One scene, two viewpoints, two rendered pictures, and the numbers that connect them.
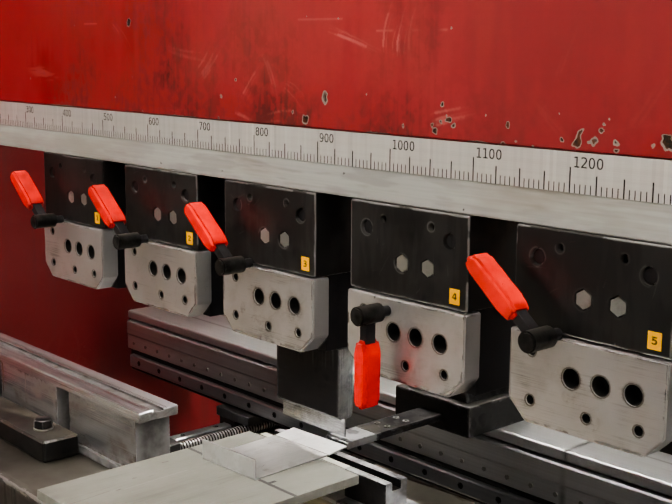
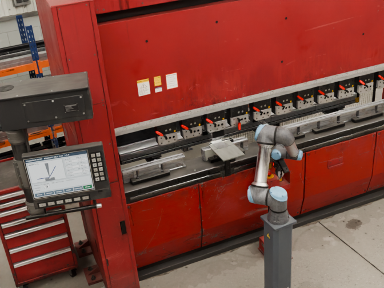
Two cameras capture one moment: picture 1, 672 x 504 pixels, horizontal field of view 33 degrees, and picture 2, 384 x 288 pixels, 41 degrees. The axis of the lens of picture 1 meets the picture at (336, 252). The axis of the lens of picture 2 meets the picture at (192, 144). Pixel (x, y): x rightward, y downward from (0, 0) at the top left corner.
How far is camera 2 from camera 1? 378 cm
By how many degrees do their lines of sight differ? 66
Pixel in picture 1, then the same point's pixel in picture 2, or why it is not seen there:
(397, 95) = (236, 94)
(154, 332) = (131, 154)
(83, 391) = (168, 160)
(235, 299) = (210, 128)
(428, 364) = (243, 121)
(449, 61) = (244, 88)
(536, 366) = (257, 115)
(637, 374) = (267, 110)
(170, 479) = (224, 151)
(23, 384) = (146, 170)
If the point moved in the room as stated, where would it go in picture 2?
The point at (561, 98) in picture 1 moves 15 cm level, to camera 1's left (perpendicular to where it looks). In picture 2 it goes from (258, 88) to (253, 96)
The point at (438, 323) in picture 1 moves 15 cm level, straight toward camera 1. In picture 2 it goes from (244, 116) to (263, 118)
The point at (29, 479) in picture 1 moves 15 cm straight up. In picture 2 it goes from (176, 176) to (175, 159)
